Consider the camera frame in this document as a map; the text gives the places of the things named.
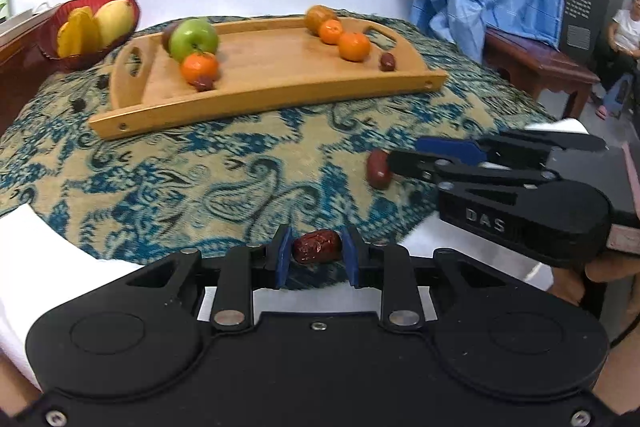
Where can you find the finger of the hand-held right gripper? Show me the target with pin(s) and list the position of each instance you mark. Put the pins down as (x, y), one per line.
(450, 149)
(415, 164)

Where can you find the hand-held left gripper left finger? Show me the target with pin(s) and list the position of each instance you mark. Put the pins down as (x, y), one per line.
(284, 257)

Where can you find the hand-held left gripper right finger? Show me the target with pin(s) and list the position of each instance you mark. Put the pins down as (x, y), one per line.
(350, 257)

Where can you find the large tangerine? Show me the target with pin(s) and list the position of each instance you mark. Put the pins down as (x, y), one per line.
(354, 46)

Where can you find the small tangerine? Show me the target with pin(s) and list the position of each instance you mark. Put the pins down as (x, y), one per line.
(330, 32)

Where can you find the wooden tray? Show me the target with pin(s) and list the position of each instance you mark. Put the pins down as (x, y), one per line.
(280, 72)

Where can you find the tangerine with stem mark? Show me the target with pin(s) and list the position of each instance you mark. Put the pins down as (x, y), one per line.
(200, 67)

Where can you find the green apple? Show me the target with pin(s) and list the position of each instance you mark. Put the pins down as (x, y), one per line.
(194, 38)

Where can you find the person's right hand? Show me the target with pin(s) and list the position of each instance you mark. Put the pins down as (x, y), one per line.
(615, 267)

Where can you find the dark wooden stool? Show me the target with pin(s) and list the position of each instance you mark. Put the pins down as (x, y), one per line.
(535, 62)

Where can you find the teal patterned tablecloth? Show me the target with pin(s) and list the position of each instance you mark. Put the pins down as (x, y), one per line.
(175, 177)

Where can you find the blue plastic stool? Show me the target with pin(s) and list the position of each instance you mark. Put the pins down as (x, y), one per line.
(617, 97)

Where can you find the brownish orange fruit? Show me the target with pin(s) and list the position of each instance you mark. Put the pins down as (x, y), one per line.
(315, 16)

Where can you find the brown passion fruit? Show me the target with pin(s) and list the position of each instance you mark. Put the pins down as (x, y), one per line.
(167, 38)

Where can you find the red fruit bowl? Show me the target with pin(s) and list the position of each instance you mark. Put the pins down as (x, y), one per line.
(70, 62)

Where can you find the yellow mango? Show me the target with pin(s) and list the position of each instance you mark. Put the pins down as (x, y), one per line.
(115, 21)

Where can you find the dark wooden furniture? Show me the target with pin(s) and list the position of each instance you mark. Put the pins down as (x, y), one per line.
(17, 77)

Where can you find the white tray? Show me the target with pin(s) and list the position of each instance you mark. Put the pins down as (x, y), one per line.
(25, 21)

